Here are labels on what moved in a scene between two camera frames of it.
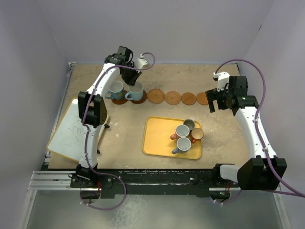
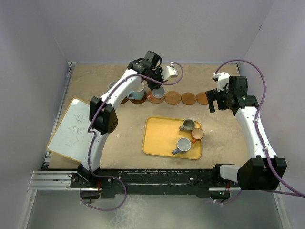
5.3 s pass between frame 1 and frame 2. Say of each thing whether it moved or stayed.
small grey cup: stayed
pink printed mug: moved
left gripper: moved
